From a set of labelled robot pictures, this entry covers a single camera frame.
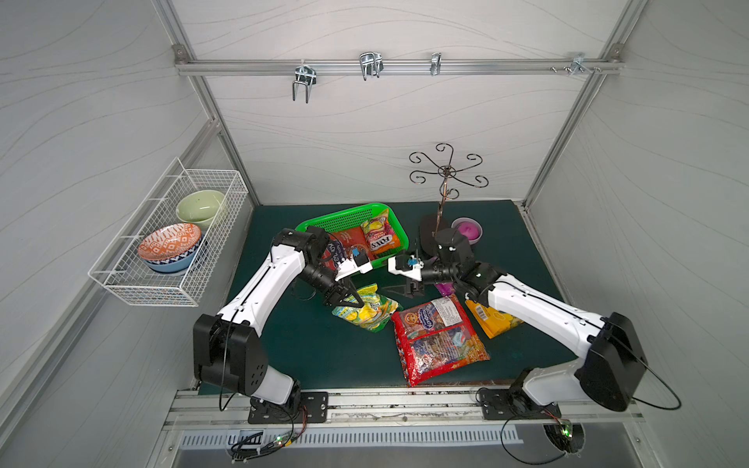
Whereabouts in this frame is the light green bowl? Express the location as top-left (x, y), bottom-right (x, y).
top-left (176, 189), bottom-right (227, 233)

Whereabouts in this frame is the orange Fox's candy bag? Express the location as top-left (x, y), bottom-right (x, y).
top-left (361, 210), bottom-right (401, 257)

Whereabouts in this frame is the aluminium wall rail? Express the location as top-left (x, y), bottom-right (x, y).
top-left (176, 58), bottom-right (625, 78)

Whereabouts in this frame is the dark green table mat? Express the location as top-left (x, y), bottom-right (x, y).
top-left (228, 201), bottom-right (573, 389)

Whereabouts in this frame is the purple small bowl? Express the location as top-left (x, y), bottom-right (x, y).
top-left (452, 218), bottom-right (483, 246)

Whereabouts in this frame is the small metal hook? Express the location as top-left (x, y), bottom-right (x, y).
top-left (429, 53), bottom-right (442, 76)

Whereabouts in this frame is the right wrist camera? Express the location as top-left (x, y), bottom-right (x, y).
top-left (387, 253), bottom-right (423, 283)

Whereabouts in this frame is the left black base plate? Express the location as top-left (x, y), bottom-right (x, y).
top-left (247, 389), bottom-right (329, 425)

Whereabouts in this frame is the yellow orange snack bag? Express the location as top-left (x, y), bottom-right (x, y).
top-left (465, 300), bottom-right (523, 339)

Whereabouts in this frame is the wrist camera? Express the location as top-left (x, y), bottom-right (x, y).
top-left (387, 253), bottom-right (423, 283)
top-left (335, 248), bottom-right (374, 282)

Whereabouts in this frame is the white wire wall basket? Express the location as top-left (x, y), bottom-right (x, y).
top-left (89, 159), bottom-right (248, 307)

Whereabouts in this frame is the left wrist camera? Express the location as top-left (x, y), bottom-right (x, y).
top-left (335, 248), bottom-right (374, 282)

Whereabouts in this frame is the large red candy bag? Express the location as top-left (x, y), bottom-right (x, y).
top-left (392, 294), bottom-right (491, 387)

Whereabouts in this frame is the left cable bundle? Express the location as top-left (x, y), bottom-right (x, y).
top-left (227, 402), bottom-right (310, 463)

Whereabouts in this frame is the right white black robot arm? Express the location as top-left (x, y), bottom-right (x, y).
top-left (387, 228), bottom-right (647, 415)

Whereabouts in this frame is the metal double hook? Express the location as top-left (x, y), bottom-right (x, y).
top-left (292, 64), bottom-right (317, 103)

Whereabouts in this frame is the metal corner hook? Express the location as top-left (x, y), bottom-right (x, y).
top-left (550, 54), bottom-right (598, 76)

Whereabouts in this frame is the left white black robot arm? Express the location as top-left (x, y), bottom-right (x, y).
top-left (192, 226), bottom-right (373, 413)

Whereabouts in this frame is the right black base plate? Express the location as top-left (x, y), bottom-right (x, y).
top-left (475, 387), bottom-right (562, 420)

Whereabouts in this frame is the metal loop hook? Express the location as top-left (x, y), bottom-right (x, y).
top-left (359, 52), bottom-right (384, 81)

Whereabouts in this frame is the aluminium front frame rail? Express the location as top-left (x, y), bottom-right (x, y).
top-left (163, 382), bottom-right (645, 431)

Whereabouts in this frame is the red cookie bag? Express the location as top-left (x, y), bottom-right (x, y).
top-left (323, 226), bottom-right (376, 270)

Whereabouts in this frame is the purple snack bag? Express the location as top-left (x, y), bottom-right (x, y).
top-left (435, 283), bottom-right (456, 296)

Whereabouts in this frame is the green plastic basket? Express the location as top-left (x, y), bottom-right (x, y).
top-left (296, 203), bottom-right (410, 269)

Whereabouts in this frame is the right black cable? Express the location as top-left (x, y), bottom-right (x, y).
top-left (498, 408), bottom-right (586, 464)

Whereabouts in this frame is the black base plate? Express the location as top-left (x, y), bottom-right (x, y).
top-left (475, 387), bottom-right (562, 420)
top-left (247, 389), bottom-right (329, 425)

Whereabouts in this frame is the blue bowl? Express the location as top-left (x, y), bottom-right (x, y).
top-left (144, 244), bottom-right (200, 274)

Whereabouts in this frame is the white perforated vent strip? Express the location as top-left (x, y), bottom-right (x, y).
top-left (179, 424), bottom-right (524, 450)

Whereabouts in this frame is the green Fox's candy bag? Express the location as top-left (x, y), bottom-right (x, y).
top-left (332, 283), bottom-right (402, 333)

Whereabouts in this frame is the orange patterned bowl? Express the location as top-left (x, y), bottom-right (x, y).
top-left (137, 223), bottom-right (202, 261)

